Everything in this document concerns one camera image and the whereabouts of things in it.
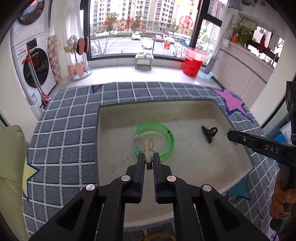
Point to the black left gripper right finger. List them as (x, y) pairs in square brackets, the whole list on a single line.
[(200, 213)]

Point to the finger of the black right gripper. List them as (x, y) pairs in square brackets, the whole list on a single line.
[(244, 139)]

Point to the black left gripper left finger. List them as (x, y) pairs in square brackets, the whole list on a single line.
[(97, 213)]

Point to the beige flat jewelry tray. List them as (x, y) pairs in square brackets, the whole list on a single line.
[(220, 164)]

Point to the right hand orange glove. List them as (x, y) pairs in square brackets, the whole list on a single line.
[(279, 198)]

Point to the black claw hair clip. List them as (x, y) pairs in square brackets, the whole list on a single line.
[(209, 133)]

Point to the grey checked bed cover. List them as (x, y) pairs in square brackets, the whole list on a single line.
[(62, 156)]

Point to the white low cabinet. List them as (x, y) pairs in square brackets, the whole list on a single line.
[(241, 72)]

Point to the light blue basin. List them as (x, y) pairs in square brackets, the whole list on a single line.
[(204, 75)]

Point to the green translucent bangle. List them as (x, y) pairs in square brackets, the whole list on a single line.
[(156, 137)]

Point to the red plastic bucket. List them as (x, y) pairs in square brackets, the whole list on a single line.
[(194, 58)]

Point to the light green pillow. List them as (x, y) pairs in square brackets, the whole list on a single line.
[(14, 149)]

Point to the green potted plant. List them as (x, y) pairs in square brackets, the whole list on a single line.
[(241, 34)]

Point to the slipper drying rack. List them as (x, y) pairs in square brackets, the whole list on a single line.
[(78, 47)]

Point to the white stacked washer dryer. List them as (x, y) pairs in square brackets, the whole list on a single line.
[(29, 39)]

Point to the red handled mop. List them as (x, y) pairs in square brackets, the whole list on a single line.
[(39, 69)]

